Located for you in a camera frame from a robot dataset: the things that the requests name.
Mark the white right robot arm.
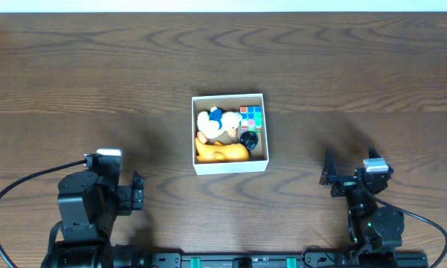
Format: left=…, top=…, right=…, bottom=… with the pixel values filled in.
left=319, top=147, right=405, bottom=259

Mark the white cardboard box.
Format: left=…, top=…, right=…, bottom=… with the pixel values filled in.
left=191, top=93, right=269, bottom=175

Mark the colourful puzzle cube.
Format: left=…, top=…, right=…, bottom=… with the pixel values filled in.
left=239, top=106, right=263, bottom=133

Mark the plush yellow duck toy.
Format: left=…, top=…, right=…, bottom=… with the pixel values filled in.
left=196, top=106, right=242, bottom=144

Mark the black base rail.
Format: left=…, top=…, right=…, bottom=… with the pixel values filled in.
left=112, top=245, right=429, bottom=268

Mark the black round wheel toy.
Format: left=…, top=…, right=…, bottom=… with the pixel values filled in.
left=239, top=131, right=259, bottom=150

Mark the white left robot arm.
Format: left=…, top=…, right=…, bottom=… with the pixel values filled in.
left=41, top=170, right=151, bottom=267

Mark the orange plastic duck toy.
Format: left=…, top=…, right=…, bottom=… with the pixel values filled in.
left=195, top=138, right=250, bottom=163

